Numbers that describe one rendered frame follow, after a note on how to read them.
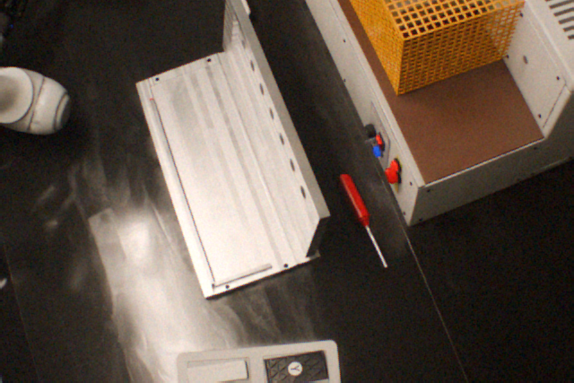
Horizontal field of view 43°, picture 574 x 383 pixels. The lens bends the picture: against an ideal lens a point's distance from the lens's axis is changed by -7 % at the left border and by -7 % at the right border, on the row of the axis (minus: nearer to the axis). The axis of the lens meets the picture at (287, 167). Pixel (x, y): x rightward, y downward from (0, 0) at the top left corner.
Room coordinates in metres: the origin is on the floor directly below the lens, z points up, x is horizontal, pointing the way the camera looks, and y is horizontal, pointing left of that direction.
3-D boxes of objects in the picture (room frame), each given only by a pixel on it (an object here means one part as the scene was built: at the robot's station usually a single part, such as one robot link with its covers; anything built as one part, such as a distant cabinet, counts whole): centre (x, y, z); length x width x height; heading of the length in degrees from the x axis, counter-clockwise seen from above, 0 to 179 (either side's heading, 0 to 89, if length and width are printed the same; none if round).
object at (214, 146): (0.56, 0.11, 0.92); 0.44 x 0.21 x 0.04; 11
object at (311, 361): (0.18, 0.05, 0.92); 0.10 x 0.05 x 0.01; 89
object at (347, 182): (0.41, -0.11, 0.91); 0.18 x 0.03 x 0.03; 14
